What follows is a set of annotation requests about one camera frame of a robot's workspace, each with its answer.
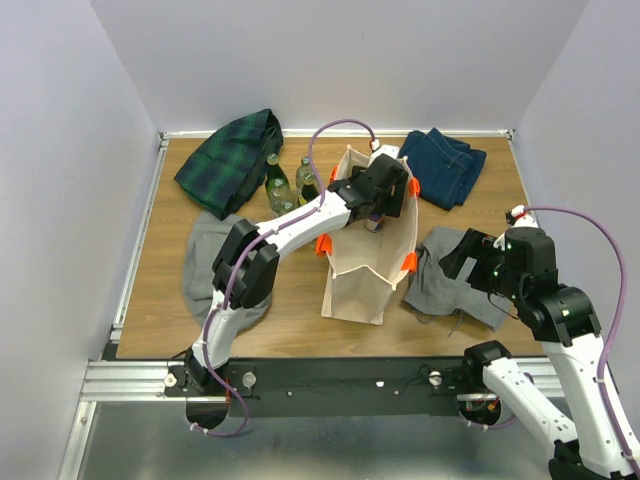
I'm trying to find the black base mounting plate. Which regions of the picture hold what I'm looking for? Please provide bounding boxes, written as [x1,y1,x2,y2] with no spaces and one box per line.
[164,356,493,418]

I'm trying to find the clear bottle back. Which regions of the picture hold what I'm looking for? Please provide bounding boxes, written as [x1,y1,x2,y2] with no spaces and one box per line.
[272,200,296,217]

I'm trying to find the green plaid cloth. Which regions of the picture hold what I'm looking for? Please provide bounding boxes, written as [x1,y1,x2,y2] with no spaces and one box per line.
[174,109,284,220]

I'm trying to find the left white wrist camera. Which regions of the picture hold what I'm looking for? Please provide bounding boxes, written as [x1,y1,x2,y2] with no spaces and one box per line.
[370,139,400,160]

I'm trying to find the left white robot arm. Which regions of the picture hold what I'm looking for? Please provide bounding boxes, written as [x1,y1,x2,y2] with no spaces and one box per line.
[184,145,410,395]

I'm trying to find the red soda can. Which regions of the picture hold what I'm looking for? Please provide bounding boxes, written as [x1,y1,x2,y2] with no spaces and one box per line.
[365,214,384,233]

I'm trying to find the clear bottle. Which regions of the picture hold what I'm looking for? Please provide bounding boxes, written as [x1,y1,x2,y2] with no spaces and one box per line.
[295,156,313,190]
[272,200,296,217]
[266,178,290,210]

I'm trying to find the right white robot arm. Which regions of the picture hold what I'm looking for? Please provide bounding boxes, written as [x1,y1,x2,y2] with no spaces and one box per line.
[439,227,639,479]

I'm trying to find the left grey cloth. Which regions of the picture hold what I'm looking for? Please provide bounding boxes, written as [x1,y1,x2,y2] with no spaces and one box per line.
[182,211,243,326]

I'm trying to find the beige canvas tote bag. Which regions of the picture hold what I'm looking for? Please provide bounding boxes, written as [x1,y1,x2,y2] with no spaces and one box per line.
[316,147,420,325]

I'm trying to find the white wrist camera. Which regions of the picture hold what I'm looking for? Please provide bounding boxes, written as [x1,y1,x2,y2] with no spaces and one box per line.
[493,205,539,251]
[370,139,400,160]

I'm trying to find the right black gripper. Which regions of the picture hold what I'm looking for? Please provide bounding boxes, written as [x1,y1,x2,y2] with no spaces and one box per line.
[439,225,525,301]

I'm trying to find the green Perrier bottle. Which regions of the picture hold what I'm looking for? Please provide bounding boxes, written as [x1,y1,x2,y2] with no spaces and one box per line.
[265,153,290,193]
[298,182,320,206]

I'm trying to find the right grey shorts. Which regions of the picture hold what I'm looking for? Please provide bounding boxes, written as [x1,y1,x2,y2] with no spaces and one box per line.
[404,227,511,331]

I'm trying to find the aluminium frame rail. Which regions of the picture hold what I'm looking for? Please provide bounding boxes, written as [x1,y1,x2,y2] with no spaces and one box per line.
[54,132,181,480]

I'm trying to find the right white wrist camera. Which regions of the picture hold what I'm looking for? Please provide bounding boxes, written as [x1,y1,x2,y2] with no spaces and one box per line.
[493,205,539,251]

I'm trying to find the blue denim jeans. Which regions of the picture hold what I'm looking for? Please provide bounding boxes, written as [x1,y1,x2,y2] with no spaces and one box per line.
[399,128,487,211]

